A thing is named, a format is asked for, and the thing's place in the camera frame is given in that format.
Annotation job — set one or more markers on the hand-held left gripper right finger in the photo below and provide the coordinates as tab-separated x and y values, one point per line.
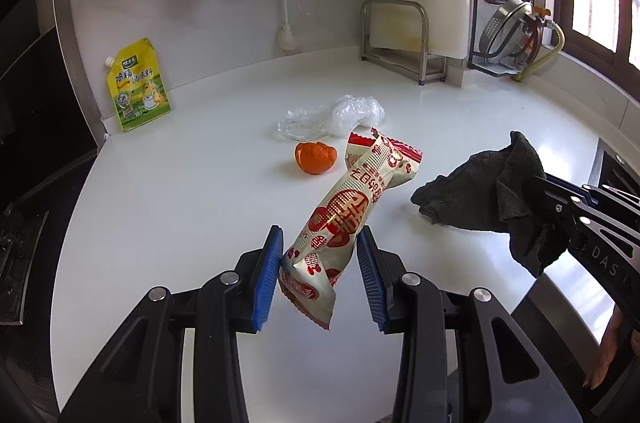
370	278

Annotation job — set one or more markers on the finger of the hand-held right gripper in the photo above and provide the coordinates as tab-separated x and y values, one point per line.
565	215
610	200

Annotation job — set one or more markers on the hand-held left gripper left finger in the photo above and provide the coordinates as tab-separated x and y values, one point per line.
267	273

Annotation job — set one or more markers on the red and white snack wrapper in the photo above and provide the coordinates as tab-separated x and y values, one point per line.
345	208

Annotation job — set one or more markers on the dark grey cloth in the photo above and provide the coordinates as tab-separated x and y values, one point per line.
475	198

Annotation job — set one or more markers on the person's right hand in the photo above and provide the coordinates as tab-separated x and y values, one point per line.
607	353

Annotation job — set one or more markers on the kitchen sink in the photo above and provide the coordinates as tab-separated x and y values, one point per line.
615	168

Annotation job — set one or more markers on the orange peel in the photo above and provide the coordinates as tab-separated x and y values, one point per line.
312	158

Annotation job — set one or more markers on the crumpled clear plastic bag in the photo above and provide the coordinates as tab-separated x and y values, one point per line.
350	113

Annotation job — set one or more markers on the metal cutting board rack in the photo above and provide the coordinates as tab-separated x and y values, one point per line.
425	43

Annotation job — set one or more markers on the yellow seasoning pouch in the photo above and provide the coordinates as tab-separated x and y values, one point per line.
140	88

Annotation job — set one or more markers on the white brush with blue collar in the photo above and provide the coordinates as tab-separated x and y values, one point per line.
285	38

